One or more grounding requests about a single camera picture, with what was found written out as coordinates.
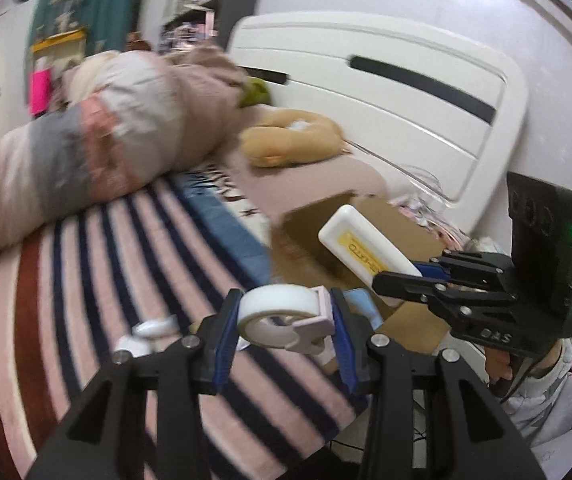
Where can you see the rolled pink grey quilt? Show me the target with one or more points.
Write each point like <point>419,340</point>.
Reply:
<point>76,145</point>

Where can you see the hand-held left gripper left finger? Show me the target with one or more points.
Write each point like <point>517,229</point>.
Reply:
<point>227,332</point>

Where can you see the small white plastic object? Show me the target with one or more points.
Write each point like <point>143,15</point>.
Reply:
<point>151,332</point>

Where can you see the person's right forearm grey sleeve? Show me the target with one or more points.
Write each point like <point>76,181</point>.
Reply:
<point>550,400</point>

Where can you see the teal curtain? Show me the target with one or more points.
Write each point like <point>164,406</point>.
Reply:
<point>91,0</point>

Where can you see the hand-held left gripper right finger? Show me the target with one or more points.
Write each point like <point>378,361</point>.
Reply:
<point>342,337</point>

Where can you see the green plush toy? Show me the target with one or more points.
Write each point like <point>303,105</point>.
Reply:
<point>255,92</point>

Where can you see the beige crumpled garment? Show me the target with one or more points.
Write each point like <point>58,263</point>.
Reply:
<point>206,90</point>

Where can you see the light blue packet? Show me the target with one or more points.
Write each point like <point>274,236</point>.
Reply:
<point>363,307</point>

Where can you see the pink bed sheet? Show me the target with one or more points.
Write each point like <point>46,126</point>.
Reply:
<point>311,180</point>

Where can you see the white bed headboard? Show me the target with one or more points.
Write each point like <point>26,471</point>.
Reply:
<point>380,90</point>

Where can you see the pink bottle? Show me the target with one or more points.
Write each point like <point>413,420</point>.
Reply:
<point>40,91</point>

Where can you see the white tape dispenser pink holder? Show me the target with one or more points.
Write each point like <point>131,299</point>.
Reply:
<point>281,317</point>

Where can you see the striped blanket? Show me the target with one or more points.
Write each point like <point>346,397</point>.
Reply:
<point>91,285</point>

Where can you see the person's right hand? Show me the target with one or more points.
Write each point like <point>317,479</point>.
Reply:
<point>498,367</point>

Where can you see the white tube yellow label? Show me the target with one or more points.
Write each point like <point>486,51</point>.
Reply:
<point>360,245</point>

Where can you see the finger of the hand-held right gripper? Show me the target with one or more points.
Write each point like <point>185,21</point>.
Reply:
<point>430,270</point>
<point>415,287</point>

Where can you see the brown plush toy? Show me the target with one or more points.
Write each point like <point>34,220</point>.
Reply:
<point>286,137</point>

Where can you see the brown cardboard box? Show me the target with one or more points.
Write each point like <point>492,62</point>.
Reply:
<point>395,230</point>

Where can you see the cluttered bookshelf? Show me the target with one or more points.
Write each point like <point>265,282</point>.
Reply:
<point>193,0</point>

